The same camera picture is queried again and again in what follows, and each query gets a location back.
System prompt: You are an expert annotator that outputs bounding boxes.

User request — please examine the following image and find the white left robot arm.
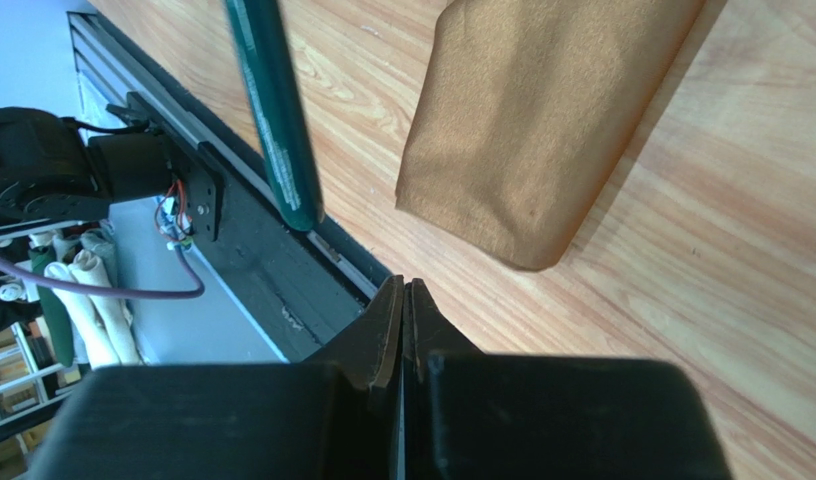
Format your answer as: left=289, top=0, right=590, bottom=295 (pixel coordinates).
left=0, top=105, right=224, bottom=240

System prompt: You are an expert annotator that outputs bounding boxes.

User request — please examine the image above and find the gold spoon black handle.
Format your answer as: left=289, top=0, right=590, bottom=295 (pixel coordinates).
left=225, top=0, right=325, bottom=232

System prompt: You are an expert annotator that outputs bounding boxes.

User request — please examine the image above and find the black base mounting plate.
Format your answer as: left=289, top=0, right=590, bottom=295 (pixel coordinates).
left=68, top=13, right=389, bottom=362

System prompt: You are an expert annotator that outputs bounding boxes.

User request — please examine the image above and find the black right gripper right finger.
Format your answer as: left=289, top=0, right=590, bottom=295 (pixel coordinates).
left=402, top=279, right=481, bottom=479

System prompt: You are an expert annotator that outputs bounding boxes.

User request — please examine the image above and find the brown cloth napkin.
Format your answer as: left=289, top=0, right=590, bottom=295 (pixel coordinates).
left=395, top=1, right=703, bottom=271

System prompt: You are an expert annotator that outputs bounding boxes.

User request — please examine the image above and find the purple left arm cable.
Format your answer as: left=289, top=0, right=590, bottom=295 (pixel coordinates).
left=0, top=246, right=206, bottom=301

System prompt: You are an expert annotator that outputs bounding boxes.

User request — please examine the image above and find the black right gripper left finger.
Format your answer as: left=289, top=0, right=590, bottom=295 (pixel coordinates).
left=307, top=275, right=405, bottom=479

